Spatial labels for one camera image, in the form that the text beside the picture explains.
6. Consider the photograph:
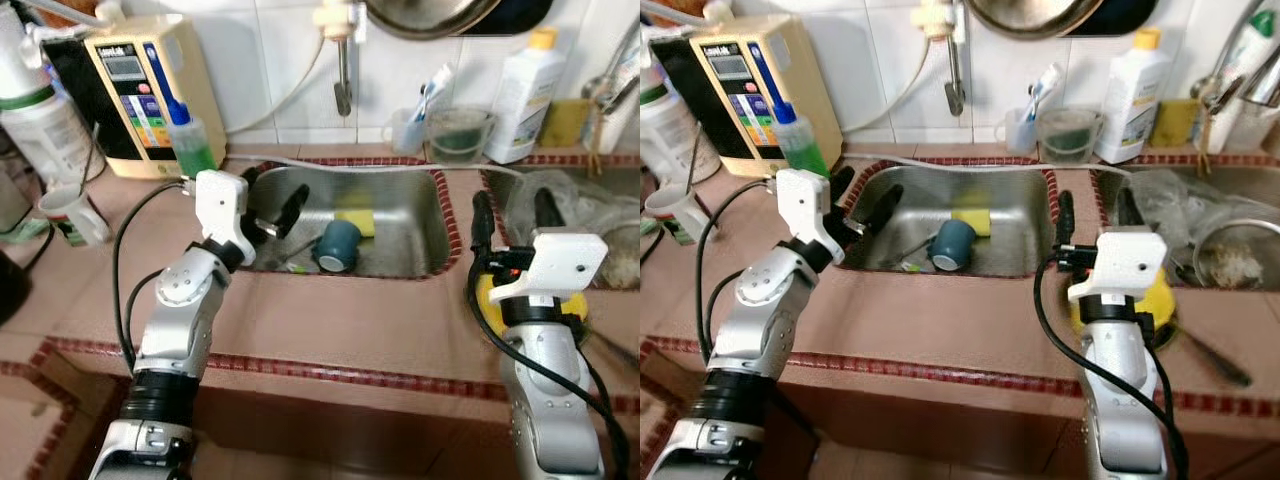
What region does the stainless steel sink basin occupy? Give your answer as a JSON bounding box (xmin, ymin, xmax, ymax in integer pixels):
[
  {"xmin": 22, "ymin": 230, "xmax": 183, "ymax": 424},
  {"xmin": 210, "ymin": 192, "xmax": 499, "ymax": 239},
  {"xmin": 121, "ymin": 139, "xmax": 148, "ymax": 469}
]
[
  {"xmin": 835, "ymin": 160, "xmax": 1063, "ymax": 281},
  {"xmin": 1090, "ymin": 165, "xmax": 1280, "ymax": 291},
  {"xmin": 225, "ymin": 160, "xmax": 463, "ymax": 281},
  {"xmin": 478, "ymin": 165, "xmax": 641, "ymax": 291}
]

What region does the chrome kitchen faucet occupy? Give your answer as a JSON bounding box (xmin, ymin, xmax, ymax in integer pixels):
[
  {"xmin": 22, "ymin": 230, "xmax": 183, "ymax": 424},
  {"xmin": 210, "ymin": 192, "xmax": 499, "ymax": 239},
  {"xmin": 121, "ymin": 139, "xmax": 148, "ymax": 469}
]
[
  {"xmin": 1190, "ymin": 0, "xmax": 1280, "ymax": 151},
  {"xmin": 580, "ymin": 20, "xmax": 641, "ymax": 151}
]

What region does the clear plastic measuring cup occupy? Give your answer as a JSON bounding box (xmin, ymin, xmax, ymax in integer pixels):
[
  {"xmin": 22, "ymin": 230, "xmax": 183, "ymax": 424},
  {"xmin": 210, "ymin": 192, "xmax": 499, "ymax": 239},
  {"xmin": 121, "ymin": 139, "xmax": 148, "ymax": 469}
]
[
  {"xmin": 1035, "ymin": 107, "xmax": 1104, "ymax": 164},
  {"xmin": 427, "ymin": 107, "xmax": 496, "ymax": 166}
]

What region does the white detergent bottle yellow cap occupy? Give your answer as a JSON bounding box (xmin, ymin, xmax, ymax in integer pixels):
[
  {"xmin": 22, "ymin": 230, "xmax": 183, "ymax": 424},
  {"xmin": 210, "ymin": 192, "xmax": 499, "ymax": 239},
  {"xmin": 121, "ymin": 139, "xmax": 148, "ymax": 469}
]
[
  {"xmin": 485, "ymin": 28, "xmax": 569, "ymax": 166},
  {"xmin": 1093, "ymin": 28, "xmax": 1171, "ymax": 166}
]

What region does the blue plastic cup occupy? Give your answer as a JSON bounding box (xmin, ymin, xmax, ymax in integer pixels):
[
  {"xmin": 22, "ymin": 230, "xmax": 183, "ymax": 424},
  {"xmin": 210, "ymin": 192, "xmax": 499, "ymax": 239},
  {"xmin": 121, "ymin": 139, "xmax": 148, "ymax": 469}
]
[
  {"xmin": 928, "ymin": 218, "xmax": 979, "ymax": 273},
  {"xmin": 312, "ymin": 218, "xmax": 363, "ymax": 274}
]

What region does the small clear plastic cup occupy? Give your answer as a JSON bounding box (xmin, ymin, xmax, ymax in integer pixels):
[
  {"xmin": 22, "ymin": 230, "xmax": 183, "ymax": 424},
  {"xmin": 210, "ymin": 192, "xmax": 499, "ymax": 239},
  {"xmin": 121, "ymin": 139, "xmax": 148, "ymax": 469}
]
[
  {"xmin": 382, "ymin": 107, "xmax": 431, "ymax": 156},
  {"xmin": 995, "ymin": 107, "xmax": 1041, "ymax": 154}
]

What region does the metal mesh strainer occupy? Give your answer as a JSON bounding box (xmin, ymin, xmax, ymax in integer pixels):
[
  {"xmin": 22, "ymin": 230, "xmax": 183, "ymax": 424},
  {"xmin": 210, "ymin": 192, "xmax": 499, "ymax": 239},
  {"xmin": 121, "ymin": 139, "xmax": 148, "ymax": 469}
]
[
  {"xmin": 1190, "ymin": 218, "xmax": 1280, "ymax": 293},
  {"xmin": 590, "ymin": 222, "xmax": 641, "ymax": 291}
]

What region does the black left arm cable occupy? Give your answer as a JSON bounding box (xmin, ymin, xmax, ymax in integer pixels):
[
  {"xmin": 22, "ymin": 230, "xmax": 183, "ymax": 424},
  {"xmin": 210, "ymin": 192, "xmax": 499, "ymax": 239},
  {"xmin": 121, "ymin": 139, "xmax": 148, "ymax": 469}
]
[
  {"xmin": 110, "ymin": 180, "xmax": 199, "ymax": 373},
  {"xmin": 695, "ymin": 178, "xmax": 781, "ymax": 366}
]

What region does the yellow sponge cloth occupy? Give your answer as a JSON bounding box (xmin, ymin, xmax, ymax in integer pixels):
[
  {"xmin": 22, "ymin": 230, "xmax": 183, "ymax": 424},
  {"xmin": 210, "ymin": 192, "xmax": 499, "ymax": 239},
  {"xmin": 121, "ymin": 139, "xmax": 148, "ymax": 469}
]
[
  {"xmin": 1150, "ymin": 98, "xmax": 1201, "ymax": 149},
  {"xmin": 540, "ymin": 98, "xmax": 591, "ymax": 149}
]

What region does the thin dark stirrer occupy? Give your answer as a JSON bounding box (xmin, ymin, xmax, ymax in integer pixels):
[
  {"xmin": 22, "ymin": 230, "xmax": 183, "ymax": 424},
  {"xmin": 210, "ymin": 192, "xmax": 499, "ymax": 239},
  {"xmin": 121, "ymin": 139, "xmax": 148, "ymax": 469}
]
[
  {"xmin": 78, "ymin": 125, "xmax": 101, "ymax": 201},
  {"xmin": 688, "ymin": 125, "xmax": 706, "ymax": 196}
]

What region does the thin white counter hose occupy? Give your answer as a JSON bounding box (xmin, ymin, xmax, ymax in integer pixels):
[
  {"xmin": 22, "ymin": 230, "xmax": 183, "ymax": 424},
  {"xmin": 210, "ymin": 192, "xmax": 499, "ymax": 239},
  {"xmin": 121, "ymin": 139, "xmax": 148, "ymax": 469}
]
[
  {"xmin": 832, "ymin": 152, "xmax": 1131, "ymax": 176},
  {"xmin": 222, "ymin": 152, "xmax": 526, "ymax": 179}
]

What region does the green dish soap bottle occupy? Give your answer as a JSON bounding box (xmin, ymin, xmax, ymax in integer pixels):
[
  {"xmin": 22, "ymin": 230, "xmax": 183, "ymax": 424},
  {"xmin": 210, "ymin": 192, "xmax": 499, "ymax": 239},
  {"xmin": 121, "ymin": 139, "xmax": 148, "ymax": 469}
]
[
  {"xmin": 165, "ymin": 95, "xmax": 219, "ymax": 179},
  {"xmin": 770, "ymin": 95, "xmax": 831, "ymax": 179}
]

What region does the white printed mug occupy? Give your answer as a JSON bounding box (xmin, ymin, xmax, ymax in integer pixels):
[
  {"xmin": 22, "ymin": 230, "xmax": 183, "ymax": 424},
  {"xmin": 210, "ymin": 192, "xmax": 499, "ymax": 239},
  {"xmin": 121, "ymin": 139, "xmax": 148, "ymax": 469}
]
[
  {"xmin": 38, "ymin": 185, "xmax": 113, "ymax": 248},
  {"xmin": 645, "ymin": 185, "xmax": 718, "ymax": 244}
]

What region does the beige water ionizer appliance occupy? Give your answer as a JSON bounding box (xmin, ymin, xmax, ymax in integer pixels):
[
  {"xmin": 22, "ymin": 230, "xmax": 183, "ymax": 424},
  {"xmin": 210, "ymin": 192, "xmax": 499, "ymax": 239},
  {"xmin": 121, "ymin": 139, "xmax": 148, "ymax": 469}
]
[
  {"xmin": 650, "ymin": 15, "xmax": 843, "ymax": 179},
  {"xmin": 45, "ymin": 15, "xmax": 229, "ymax": 181}
]

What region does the white jug green band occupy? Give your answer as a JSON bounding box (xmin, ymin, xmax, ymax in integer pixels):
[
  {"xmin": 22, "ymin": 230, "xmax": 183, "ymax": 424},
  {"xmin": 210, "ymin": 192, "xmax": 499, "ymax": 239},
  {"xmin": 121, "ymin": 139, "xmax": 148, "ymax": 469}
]
[
  {"xmin": 640, "ymin": 60, "xmax": 723, "ymax": 184},
  {"xmin": 0, "ymin": 0, "xmax": 96, "ymax": 186}
]

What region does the clear plastic bag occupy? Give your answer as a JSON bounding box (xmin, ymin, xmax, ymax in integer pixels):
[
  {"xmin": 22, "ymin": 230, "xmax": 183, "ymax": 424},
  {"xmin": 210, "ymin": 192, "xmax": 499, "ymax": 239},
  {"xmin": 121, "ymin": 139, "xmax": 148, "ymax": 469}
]
[
  {"xmin": 1110, "ymin": 168, "xmax": 1280, "ymax": 256},
  {"xmin": 503, "ymin": 170, "xmax": 641, "ymax": 261}
]

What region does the white bottle green cap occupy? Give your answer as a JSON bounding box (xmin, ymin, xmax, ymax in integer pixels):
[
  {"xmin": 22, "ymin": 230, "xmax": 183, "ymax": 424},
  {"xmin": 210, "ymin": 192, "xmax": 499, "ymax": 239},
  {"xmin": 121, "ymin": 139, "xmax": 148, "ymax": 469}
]
[{"xmin": 1235, "ymin": 10, "xmax": 1280, "ymax": 71}]

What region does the hanging metal pan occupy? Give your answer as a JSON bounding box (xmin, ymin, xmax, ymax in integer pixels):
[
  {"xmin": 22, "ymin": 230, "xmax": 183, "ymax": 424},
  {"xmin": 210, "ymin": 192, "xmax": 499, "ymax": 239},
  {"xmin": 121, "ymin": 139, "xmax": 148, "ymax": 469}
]
[
  {"xmin": 365, "ymin": 0, "xmax": 554, "ymax": 41},
  {"xmin": 965, "ymin": 0, "xmax": 1161, "ymax": 39}
]

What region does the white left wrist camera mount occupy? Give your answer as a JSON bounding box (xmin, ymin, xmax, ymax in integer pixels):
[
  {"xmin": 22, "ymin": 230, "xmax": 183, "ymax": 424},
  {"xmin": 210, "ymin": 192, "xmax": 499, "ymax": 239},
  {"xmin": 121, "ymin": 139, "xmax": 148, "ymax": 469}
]
[
  {"xmin": 193, "ymin": 170, "xmax": 259, "ymax": 269},
  {"xmin": 775, "ymin": 168, "xmax": 846, "ymax": 266}
]

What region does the green paper note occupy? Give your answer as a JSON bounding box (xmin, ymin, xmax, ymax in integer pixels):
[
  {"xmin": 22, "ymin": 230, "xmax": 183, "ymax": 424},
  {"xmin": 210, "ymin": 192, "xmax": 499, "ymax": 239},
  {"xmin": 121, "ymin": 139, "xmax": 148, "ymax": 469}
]
[{"xmin": 0, "ymin": 215, "xmax": 51, "ymax": 246}]

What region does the white curved wall hose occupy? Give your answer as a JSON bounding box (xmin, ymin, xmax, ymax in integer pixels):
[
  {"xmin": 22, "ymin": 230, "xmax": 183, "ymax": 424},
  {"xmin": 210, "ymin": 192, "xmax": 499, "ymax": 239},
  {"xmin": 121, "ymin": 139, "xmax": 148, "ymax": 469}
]
[
  {"xmin": 840, "ymin": 40, "xmax": 933, "ymax": 134},
  {"xmin": 225, "ymin": 40, "xmax": 326, "ymax": 136}
]

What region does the metal wall tap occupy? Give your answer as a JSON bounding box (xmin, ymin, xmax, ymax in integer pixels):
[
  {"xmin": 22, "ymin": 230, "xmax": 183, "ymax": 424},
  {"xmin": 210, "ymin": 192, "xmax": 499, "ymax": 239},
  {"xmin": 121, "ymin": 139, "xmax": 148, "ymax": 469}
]
[
  {"xmin": 920, "ymin": 0, "xmax": 973, "ymax": 118},
  {"xmin": 313, "ymin": 0, "xmax": 366, "ymax": 118}
]

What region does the blue white toothbrush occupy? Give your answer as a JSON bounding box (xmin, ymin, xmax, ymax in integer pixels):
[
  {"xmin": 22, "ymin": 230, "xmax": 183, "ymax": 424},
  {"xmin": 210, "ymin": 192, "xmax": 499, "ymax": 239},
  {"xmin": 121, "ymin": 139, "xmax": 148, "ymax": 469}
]
[
  {"xmin": 1022, "ymin": 62, "xmax": 1063, "ymax": 119},
  {"xmin": 410, "ymin": 65, "xmax": 456, "ymax": 121}
]

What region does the yellow heart-shaped bowl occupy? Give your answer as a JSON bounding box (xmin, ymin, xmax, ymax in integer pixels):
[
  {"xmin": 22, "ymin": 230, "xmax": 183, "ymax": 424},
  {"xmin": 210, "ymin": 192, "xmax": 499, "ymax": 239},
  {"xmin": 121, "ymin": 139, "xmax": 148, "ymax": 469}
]
[
  {"xmin": 475, "ymin": 270, "xmax": 591, "ymax": 326},
  {"xmin": 1070, "ymin": 270, "xmax": 1179, "ymax": 331}
]

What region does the yellow dish sponge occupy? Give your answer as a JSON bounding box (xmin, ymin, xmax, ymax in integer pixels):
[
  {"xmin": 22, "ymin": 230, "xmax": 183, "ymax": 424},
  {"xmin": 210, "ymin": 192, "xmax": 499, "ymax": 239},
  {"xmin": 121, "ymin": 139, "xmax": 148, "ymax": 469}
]
[
  {"xmin": 950, "ymin": 205, "xmax": 993, "ymax": 239},
  {"xmin": 335, "ymin": 205, "xmax": 376, "ymax": 239}
]

